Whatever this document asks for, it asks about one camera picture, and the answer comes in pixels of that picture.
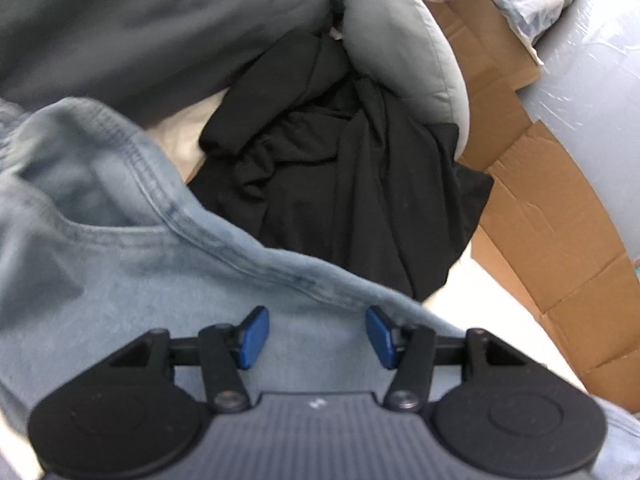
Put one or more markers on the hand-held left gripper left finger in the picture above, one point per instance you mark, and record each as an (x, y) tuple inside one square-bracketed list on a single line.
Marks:
[(254, 337)]

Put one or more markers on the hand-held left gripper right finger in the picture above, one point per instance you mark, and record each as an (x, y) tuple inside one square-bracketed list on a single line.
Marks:
[(380, 337)]

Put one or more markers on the light blue jeans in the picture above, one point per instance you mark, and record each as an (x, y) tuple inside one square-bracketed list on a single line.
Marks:
[(125, 260)]

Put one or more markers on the cream printed bedsheet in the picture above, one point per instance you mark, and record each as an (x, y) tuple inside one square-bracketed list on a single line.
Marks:
[(495, 300)]

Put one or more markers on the black garment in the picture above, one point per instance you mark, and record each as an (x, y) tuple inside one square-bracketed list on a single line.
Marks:
[(350, 170)]

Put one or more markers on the brown cardboard sheet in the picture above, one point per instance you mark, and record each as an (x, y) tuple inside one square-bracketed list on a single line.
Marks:
[(550, 240)]

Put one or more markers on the grey neck pillow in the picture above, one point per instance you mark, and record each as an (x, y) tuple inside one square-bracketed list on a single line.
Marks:
[(400, 50)]

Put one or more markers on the grey plastic-wrapped roll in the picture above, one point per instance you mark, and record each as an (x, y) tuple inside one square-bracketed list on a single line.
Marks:
[(600, 100)]

